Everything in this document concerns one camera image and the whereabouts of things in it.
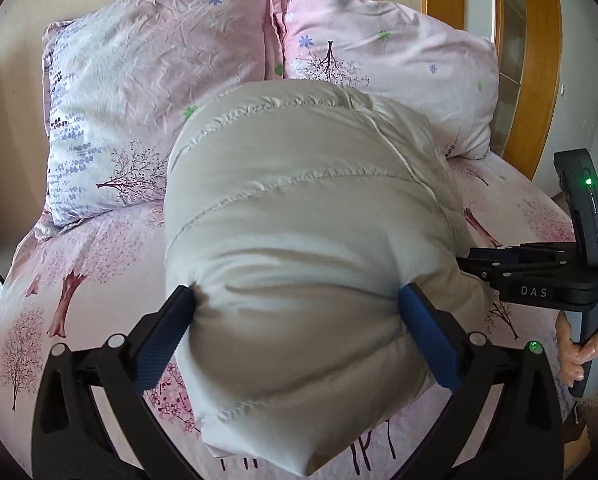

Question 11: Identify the white down jacket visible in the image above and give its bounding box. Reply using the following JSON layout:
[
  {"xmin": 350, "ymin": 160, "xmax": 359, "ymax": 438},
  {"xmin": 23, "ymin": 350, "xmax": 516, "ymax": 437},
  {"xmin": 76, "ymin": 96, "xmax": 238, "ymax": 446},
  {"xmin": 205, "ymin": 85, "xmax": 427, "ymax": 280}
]
[{"xmin": 163, "ymin": 80, "xmax": 496, "ymax": 479}]

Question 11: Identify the wooden door frame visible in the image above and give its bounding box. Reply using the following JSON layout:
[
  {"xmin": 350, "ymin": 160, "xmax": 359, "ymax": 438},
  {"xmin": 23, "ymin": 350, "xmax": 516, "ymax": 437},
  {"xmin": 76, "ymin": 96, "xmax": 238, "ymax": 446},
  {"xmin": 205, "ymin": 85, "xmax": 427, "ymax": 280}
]
[{"xmin": 421, "ymin": 0, "xmax": 566, "ymax": 182}]

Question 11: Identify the person's right hand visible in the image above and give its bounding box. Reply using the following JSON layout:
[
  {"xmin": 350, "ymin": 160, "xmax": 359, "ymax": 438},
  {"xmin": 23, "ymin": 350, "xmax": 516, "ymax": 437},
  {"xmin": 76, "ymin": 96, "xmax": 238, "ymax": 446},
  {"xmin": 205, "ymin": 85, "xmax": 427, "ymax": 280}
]
[{"xmin": 555, "ymin": 309, "xmax": 598, "ymax": 384}]

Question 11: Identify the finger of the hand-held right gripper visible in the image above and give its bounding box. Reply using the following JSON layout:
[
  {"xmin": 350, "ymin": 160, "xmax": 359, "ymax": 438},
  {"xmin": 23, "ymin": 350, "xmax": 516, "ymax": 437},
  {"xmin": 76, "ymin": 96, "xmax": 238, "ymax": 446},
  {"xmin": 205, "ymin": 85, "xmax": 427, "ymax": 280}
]
[
  {"xmin": 468, "ymin": 243, "xmax": 568, "ymax": 261},
  {"xmin": 456, "ymin": 256, "xmax": 564, "ymax": 287}
]

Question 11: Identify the pink tree print bed sheet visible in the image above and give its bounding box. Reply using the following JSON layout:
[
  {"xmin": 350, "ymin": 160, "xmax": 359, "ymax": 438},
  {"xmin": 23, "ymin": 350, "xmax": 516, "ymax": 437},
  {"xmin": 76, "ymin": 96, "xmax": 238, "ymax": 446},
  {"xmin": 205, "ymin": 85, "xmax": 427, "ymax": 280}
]
[{"xmin": 0, "ymin": 152, "xmax": 580, "ymax": 480}]

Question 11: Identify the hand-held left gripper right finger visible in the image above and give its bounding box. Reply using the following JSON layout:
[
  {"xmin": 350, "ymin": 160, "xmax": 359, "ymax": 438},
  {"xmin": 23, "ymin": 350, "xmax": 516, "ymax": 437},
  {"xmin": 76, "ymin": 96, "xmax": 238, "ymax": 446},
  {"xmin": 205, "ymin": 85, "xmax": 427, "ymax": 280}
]
[{"xmin": 398, "ymin": 282, "xmax": 564, "ymax": 480}]

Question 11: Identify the pink floral pillow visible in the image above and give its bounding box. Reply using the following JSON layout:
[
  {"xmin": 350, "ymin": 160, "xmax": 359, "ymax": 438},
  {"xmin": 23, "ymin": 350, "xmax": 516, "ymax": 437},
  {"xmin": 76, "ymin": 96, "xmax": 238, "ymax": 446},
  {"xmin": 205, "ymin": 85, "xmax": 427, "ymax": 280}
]
[
  {"xmin": 42, "ymin": 0, "xmax": 286, "ymax": 229},
  {"xmin": 274, "ymin": 0, "xmax": 500, "ymax": 161}
]

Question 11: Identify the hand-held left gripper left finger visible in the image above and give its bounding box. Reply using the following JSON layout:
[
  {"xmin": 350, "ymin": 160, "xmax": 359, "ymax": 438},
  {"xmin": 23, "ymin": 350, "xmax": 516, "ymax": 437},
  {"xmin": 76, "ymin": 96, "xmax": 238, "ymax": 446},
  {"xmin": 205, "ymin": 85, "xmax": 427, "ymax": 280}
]
[{"xmin": 31, "ymin": 285, "xmax": 201, "ymax": 480}]

